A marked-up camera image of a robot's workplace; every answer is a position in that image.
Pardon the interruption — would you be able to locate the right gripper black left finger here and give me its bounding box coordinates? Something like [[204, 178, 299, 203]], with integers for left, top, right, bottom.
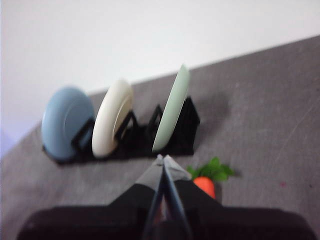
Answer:
[[16, 154, 165, 240]]

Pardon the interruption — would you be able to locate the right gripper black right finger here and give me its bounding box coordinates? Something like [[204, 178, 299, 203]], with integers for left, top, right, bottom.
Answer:
[[162, 154, 319, 240]]

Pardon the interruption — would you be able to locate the orange carrot with green leaves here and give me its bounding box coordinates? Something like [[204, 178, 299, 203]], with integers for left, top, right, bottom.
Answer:
[[186, 156, 236, 200]]

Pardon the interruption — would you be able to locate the pale green plate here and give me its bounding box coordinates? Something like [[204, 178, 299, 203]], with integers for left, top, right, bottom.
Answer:
[[151, 64, 191, 153]]

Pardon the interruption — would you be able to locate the black plate rack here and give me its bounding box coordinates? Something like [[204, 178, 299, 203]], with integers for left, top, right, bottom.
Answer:
[[41, 96, 201, 165]]

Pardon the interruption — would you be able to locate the cream white plate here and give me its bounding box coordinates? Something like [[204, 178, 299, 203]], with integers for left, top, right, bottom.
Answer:
[[91, 79, 135, 158]]

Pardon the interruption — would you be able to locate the light blue plate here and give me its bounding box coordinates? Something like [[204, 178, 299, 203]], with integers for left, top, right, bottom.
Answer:
[[41, 85, 95, 161]]

